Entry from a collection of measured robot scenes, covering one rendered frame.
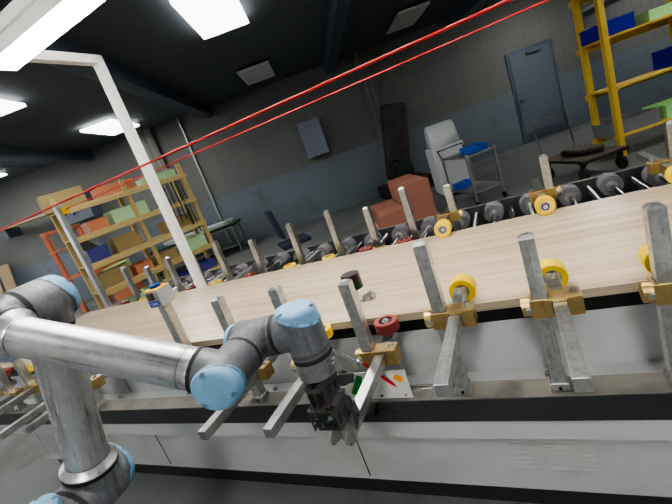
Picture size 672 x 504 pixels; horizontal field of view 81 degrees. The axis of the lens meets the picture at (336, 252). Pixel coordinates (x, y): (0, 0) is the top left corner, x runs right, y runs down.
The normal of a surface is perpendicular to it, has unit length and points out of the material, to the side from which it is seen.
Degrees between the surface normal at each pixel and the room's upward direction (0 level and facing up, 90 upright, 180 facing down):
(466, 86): 90
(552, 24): 90
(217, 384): 91
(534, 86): 90
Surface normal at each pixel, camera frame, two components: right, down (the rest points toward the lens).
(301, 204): 0.05, 0.24
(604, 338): -0.36, 0.36
